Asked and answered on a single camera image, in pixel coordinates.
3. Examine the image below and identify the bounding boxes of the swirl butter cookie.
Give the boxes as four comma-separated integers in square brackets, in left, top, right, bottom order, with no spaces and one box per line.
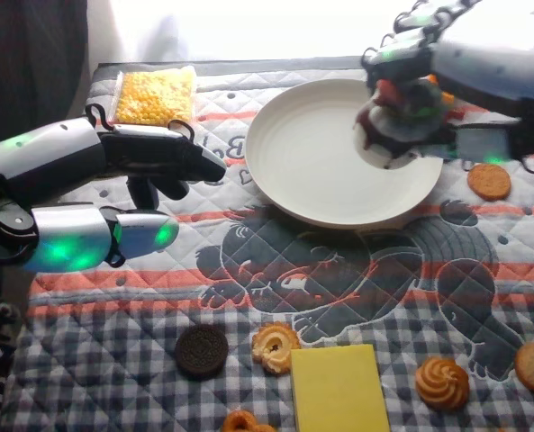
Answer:
[415,356,471,410]

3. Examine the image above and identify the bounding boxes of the tan round biscuit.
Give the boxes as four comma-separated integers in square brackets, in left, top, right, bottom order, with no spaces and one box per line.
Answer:
[467,162,513,203]

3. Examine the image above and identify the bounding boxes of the pretzel shaped butter cookie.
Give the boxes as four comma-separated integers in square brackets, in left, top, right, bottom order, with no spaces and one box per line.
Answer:
[221,408,279,432]

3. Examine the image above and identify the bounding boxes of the chocolate strawberry toy cake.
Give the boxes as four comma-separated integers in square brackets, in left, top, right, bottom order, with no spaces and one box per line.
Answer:
[354,76,448,171]

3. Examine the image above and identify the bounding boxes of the grey quilt with bear print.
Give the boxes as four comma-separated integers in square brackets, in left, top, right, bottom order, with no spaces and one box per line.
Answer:
[0,56,534,432]

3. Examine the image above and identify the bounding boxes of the dark curtain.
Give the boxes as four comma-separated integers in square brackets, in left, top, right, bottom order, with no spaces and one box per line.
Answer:
[0,0,91,148]

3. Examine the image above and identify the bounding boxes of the butter cookie with hole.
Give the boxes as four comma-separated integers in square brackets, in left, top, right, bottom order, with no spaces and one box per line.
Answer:
[251,322,303,375]

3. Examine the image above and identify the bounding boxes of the dark chocolate sandwich cookie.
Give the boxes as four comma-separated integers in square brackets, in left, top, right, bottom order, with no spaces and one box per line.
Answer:
[175,323,231,380]

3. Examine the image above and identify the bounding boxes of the yellow rectangular sponge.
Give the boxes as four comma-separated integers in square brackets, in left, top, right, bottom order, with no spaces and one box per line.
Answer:
[290,344,393,432]

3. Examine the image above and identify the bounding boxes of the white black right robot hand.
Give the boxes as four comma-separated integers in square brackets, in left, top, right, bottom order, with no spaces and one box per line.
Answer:
[360,0,534,181]

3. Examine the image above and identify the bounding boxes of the white round plate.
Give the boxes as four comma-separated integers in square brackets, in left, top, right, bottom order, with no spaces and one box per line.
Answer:
[245,78,443,230]

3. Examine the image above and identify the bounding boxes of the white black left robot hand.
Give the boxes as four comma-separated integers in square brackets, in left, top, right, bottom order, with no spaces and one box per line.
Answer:
[0,103,228,275]

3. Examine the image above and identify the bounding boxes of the bag of yellow corn kernels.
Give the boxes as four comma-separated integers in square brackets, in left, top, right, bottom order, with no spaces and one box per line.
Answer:
[112,65,199,127]

